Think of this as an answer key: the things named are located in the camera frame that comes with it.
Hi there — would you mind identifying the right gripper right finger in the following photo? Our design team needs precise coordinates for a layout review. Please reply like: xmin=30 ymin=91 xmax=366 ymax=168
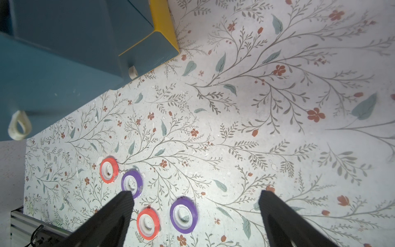
xmin=258 ymin=190 xmax=336 ymax=247

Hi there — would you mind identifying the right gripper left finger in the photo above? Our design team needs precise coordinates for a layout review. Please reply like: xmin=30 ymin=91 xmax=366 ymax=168
xmin=56 ymin=191 xmax=134 ymax=247

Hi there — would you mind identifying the teal three-drawer cabinet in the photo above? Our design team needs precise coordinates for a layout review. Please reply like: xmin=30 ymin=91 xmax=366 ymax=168
xmin=1 ymin=0 xmax=180 ymax=141

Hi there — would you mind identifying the red tape roll lower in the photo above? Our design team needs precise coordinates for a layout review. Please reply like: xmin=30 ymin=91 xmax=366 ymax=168
xmin=137 ymin=208 xmax=160 ymax=240

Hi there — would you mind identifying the red tape roll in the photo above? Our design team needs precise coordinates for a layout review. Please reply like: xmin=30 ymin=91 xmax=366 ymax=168
xmin=137 ymin=208 xmax=160 ymax=240
xmin=99 ymin=156 xmax=119 ymax=184

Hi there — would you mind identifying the purple tape roll left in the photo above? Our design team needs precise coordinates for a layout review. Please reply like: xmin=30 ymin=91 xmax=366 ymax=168
xmin=121 ymin=169 xmax=144 ymax=199

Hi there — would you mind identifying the purple tape roll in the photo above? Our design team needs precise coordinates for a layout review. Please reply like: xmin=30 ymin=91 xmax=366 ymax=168
xmin=170 ymin=197 xmax=199 ymax=234
xmin=121 ymin=169 xmax=144 ymax=199

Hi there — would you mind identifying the red tape roll upper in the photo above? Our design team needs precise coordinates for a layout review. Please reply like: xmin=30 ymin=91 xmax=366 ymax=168
xmin=99 ymin=156 xmax=119 ymax=184

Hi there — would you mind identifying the purple tape roll right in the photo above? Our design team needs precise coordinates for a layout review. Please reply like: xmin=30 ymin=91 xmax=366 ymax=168
xmin=170 ymin=197 xmax=199 ymax=234

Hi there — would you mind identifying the aluminium rail frame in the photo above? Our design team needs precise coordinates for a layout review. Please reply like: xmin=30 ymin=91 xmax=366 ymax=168
xmin=10 ymin=207 xmax=71 ymax=247

